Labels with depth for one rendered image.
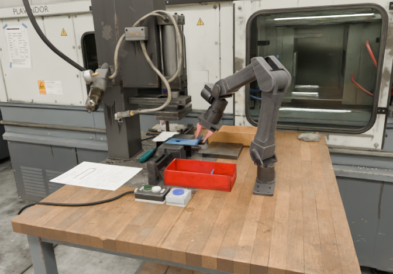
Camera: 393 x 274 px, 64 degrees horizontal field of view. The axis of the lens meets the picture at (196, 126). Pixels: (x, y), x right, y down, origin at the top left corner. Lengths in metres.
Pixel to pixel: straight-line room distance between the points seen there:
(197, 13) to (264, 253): 1.45
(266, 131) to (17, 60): 2.17
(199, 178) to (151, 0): 0.69
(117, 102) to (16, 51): 1.54
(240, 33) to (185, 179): 0.97
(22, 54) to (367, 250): 2.70
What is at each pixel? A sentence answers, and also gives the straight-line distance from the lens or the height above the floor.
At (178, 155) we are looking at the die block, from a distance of 1.31.
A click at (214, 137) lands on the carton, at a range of 1.59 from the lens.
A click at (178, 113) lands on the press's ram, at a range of 1.26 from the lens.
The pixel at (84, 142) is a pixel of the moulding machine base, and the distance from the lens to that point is 2.50.
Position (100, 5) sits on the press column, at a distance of 1.41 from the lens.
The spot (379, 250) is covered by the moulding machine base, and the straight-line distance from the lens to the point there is 2.21.
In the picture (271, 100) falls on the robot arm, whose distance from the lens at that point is 1.06.
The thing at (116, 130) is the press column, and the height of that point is 1.04.
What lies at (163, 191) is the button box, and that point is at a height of 0.93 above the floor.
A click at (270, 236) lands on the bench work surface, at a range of 0.92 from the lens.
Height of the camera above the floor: 1.42
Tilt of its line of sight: 16 degrees down
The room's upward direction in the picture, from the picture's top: 2 degrees counter-clockwise
